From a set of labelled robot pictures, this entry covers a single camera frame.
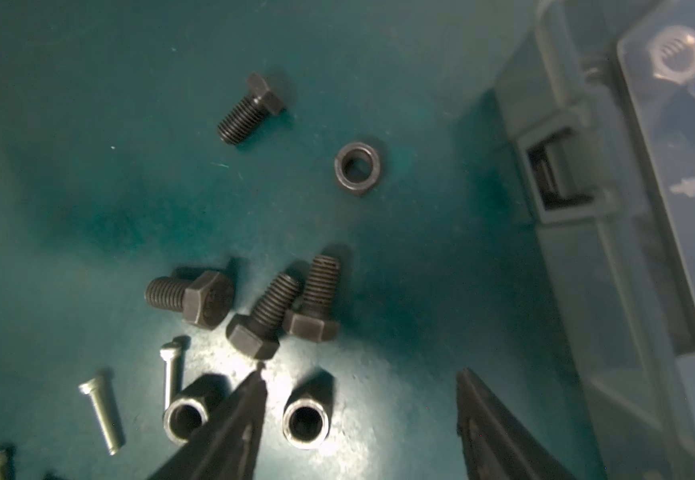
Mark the green table mat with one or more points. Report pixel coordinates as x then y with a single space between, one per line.
112 173

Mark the black hex bolt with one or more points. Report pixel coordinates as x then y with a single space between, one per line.
312 320
204 302
256 335

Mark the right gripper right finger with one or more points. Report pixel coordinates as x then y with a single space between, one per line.
495 444

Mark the clear plastic compartment organizer box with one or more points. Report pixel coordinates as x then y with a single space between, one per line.
607 153

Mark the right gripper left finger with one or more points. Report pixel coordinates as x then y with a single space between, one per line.
227 446

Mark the black nut upper right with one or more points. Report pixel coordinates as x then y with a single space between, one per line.
357 167

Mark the black nut lower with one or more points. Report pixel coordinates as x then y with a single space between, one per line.
307 418

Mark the thin black screw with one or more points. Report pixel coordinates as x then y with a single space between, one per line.
171 353

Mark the thin silver screw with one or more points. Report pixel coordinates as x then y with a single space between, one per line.
96 389

